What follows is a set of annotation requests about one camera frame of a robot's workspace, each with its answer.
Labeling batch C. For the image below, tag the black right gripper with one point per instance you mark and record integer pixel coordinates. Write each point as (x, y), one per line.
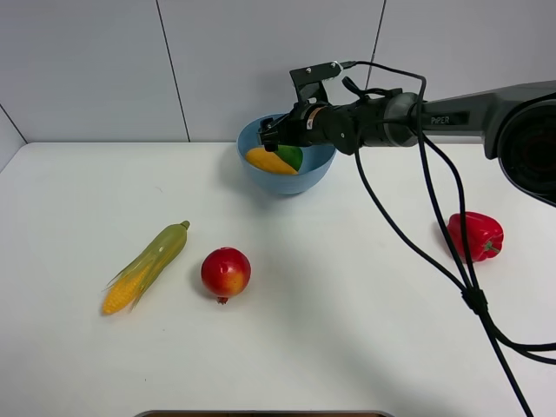
(308, 125)

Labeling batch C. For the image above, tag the green lime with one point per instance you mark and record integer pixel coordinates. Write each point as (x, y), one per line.
(291, 155)

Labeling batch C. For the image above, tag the yellow mango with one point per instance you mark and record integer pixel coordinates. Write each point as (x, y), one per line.
(269, 162)

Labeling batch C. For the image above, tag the red pomegranate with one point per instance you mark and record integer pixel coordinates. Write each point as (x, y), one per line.
(225, 273)

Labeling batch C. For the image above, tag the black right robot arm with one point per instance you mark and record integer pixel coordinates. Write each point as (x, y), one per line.
(516, 125)

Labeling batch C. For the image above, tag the blue plastic bowl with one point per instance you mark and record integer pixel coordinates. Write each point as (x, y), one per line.
(316, 162)

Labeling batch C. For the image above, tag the corn cob with husk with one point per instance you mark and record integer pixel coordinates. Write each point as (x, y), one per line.
(131, 283)

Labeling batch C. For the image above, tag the red bell pepper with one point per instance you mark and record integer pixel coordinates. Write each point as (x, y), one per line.
(484, 236)

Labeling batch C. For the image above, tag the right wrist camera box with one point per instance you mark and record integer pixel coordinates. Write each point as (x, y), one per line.
(309, 81)

